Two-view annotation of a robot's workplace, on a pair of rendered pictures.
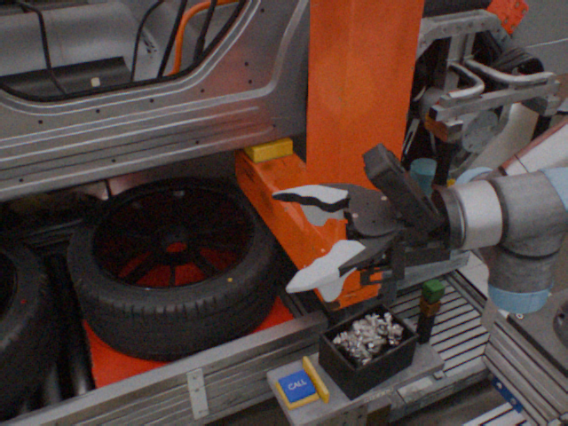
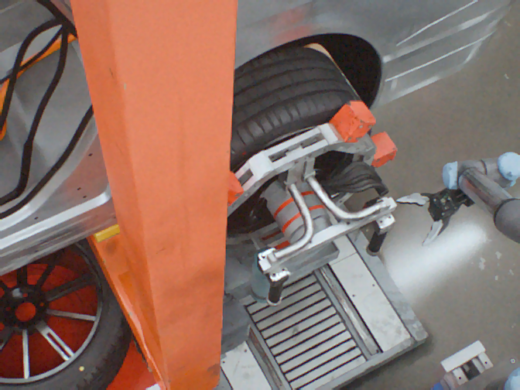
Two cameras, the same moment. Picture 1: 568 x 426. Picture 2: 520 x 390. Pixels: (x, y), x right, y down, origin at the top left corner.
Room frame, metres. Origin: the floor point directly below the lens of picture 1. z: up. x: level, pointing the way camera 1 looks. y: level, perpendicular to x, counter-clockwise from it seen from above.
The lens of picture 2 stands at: (0.40, -0.20, 3.01)
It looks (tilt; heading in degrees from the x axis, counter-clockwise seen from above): 62 degrees down; 350
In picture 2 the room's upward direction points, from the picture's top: 7 degrees clockwise
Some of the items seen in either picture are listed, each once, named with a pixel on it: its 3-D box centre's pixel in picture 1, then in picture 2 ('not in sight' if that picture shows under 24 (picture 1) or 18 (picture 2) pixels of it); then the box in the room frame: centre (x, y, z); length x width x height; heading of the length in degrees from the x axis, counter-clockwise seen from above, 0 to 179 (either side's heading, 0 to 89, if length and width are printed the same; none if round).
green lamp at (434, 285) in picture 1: (433, 290); not in sight; (0.94, -0.36, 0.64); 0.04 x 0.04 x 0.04; 25
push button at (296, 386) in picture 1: (296, 387); not in sight; (0.78, -0.03, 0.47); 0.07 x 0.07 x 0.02; 25
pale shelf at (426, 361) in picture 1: (356, 370); not in sight; (0.86, -0.18, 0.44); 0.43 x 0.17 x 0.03; 115
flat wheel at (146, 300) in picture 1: (178, 259); (29, 316); (1.33, 0.35, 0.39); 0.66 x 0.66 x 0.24
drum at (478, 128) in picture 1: (456, 116); (299, 214); (1.45, -0.51, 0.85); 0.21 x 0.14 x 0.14; 25
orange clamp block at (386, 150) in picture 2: not in sight; (377, 151); (1.65, -0.76, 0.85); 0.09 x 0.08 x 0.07; 115
